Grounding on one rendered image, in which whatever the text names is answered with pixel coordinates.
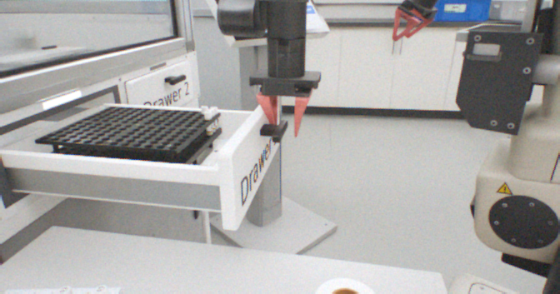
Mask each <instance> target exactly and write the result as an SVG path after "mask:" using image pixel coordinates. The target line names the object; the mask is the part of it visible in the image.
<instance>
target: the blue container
mask: <svg viewBox="0 0 560 294"><path fill-rule="evenodd" d="M491 1H492V0H438V1H437V4H436V5H435V8H436V9H437V14H436V15H435V19H434V22H479V21H487V20H488V18H489V11H490V7H491V5H492V4H491Z"/></svg>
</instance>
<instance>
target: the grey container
mask: <svg viewBox="0 0 560 294"><path fill-rule="evenodd" d="M550 2H551V1H543V4H542V9H543V8H547V7H550ZM491 4H492V5H491V8H490V13H489V19H494V20H504V21H522V20H523V16H524V13H525V9H526V1H492V2H491Z"/></svg>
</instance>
